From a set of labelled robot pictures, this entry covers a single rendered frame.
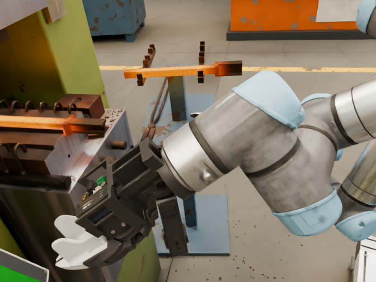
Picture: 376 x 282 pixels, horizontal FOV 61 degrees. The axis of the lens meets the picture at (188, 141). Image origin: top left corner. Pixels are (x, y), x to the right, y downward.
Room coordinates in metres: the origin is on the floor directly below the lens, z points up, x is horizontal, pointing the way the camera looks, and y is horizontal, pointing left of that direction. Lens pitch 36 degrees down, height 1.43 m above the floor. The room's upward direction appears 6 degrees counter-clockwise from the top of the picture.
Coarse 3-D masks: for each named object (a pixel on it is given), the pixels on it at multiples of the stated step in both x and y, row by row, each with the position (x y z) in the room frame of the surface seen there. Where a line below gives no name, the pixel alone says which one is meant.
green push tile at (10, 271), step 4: (0, 268) 0.27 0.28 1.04; (4, 268) 0.27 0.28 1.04; (8, 268) 0.28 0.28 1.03; (0, 272) 0.27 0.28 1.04; (4, 272) 0.27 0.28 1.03; (8, 272) 0.27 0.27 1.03; (12, 272) 0.27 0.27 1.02; (16, 272) 0.28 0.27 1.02; (0, 276) 0.26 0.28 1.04; (4, 276) 0.26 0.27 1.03; (8, 276) 0.27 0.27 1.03; (12, 276) 0.27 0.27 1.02; (16, 276) 0.27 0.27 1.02; (20, 276) 0.27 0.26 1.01; (24, 276) 0.28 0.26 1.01; (28, 276) 0.28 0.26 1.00; (0, 280) 0.25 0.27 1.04; (4, 280) 0.26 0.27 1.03; (8, 280) 0.26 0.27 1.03; (12, 280) 0.26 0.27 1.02; (16, 280) 0.27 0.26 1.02; (20, 280) 0.27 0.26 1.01; (24, 280) 0.27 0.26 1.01; (28, 280) 0.27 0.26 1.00; (32, 280) 0.28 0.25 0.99; (36, 280) 0.28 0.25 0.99
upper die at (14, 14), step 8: (0, 0) 0.65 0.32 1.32; (8, 0) 0.67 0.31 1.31; (16, 0) 0.69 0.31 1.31; (24, 0) 0.71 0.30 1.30; (32, 0) 0.74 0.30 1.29; (40, 0) 0.76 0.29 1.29; (0, 8) 0.64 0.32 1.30; (8, 8) 0.66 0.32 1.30; (16, 8) 0.68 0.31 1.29; (24, 8) 0.70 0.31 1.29; (32, 8) 0.73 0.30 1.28; (40, 8) 0.75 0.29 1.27; (0, 16) 0.63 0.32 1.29; (8, 16) 0.65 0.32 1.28; (16, 16) 0.67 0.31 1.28; (24, 16) 0.70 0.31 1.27; (0, 24) 0.63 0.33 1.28; (8, 24) 0.65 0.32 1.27
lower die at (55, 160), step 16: (0, 112) 0.82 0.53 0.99; (16, 112) 0.81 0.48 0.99; (32, 112) 0.80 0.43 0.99; (48, 112) 0.79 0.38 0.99; (64, 112) 0.78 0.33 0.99; (80, 112) 0.78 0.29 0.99; (0, 128) 0.73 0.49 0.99; (16, 128) 0.72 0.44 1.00; (32, 128) 0.70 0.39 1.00; (48, 128) 0.70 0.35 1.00; (32, 144) 0.65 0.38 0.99; (48, 144) 0.64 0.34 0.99; (64, 144) 0.67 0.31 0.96; (80, 144) 0.73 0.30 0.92; (32, 160) 0.60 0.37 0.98; (48, 160) 0.60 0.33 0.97; (64, 160) 0.65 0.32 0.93
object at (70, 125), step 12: (0, 120) 0.75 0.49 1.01; (12, 120) 0.74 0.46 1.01; (24, 120) 0.73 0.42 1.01; (36, 120) 0.73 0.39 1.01; (48, 120) 0.72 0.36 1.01; (60, 120) 0.72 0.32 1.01; (72, 120) 0.70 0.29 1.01; (84, 120) 0.70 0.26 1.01; (96, 120) 0.69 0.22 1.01; (72, 132) 0.69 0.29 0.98; (84, 132) 0.68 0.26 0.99; (96, 132) 0.67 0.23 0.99
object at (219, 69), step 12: (240, 60) 1.03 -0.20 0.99; (132, 72) 1.04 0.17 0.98; (144, 72) 1.04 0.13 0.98; (156, 72) 1.03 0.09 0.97; (168, 72) 1.03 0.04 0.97; (180, 72) 1.03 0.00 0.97; (192, 72) 1.02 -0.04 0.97; (204, 72) 1.02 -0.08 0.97; (216, 72) 1.00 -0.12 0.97; (228, 72) 1.02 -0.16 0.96; (240, 72) 1.01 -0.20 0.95
